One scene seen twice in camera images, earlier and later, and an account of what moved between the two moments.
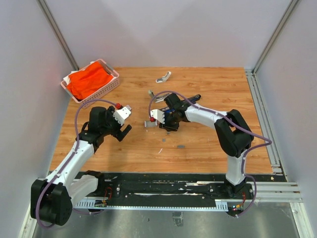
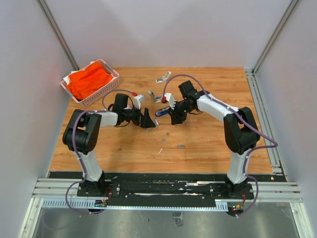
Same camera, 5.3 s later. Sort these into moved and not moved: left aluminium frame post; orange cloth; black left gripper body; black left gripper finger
Moved: black left gripper finger; black left gripper body
Not moved: orange cloth; left aluminium frame post
